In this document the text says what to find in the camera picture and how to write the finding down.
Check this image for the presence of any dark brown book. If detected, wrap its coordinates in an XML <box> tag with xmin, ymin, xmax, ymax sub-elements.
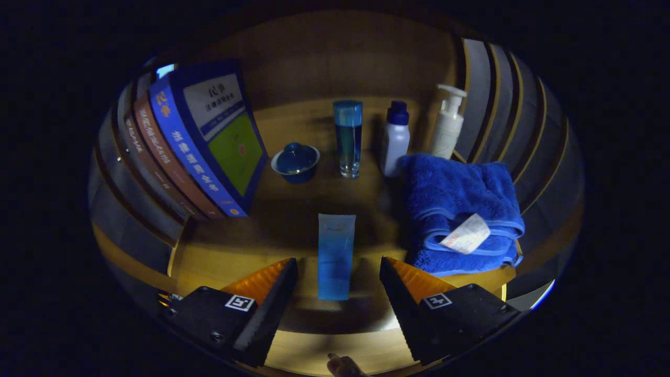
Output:
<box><xmin>123</xmin><ymin>113</ymin><xmax>207</xmax><ymax>221</ymax></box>

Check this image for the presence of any wooden countertop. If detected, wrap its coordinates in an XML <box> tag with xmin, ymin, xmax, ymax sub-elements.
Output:
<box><xmin>167</xmin><ymin>97</ymin><xmax>519</xmax><ymax>336</ymax></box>

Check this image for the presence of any blue lidded teacup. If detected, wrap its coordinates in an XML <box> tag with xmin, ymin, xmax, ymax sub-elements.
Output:
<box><xmin>271</xmin><ymin>142</ymin><xmax>320</xmax><ymax>184</ymax></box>

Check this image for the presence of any reddish brown book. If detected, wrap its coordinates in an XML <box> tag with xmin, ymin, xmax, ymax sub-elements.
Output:
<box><xmin>133</xmin><ymin>94</ymin><xmax>226</xmax><ymax>219</ymax></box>

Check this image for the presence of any blue folded towel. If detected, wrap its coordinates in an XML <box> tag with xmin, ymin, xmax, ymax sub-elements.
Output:
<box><xmin>400</xmin><ymin>153</ymin><xmax>526</xmax><ymax>277</ymax></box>

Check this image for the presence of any wooden drawer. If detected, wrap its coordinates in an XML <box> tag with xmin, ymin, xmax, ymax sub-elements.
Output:
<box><xmin>262</xmin><ymin>327</ymin><xmax>419</xmax><ymax>376</ymax></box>

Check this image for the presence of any blue cosmetic tube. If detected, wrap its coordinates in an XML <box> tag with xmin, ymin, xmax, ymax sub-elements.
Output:
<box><xmin>318</xmin><ymin>214</ymin><xmax>356</xmax><ymax>301</ymax></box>

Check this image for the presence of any white pump bottle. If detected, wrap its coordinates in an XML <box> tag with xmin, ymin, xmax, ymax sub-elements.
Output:
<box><xmin>429</xmin><ymin>84</ymin><xmax>467</xmax><ymax>160</ymax></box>

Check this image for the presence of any blue book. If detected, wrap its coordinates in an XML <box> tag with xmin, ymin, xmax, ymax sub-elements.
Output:
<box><xmin>148</xmin><ymin>60</ymin><xmax>269</xmax><ymax>218</ymax></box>

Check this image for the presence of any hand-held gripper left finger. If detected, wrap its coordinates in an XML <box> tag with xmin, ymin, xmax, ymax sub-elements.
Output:
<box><xmin>160</xmin><ymin>258</ymin><xmax>299</xmax><ymax>368</ymax></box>

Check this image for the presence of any white bottle with blue cap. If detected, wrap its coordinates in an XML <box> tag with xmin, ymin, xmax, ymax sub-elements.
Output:
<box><xmin>381</xmin><ymin>101</ymin><xmax>410</xmax><ymax>178</ymax></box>

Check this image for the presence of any wooden cabinet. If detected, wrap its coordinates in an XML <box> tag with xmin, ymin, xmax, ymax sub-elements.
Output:
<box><xmin>89</xmin><ymin>10</ymin><xmax>584</xmax><ymax>377</ymax></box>

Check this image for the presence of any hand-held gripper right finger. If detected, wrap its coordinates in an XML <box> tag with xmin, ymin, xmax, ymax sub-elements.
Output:
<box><xmin>379</xmin><ymin>257</ymin><xmax>524</xmax><ymax>366</ymax></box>

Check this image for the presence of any teal glass bottle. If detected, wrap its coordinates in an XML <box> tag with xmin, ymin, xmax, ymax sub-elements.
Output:
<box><xmin>333</xmin><ymin>100</ymin><xmax>363</xmax><ymax>179</ymax></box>

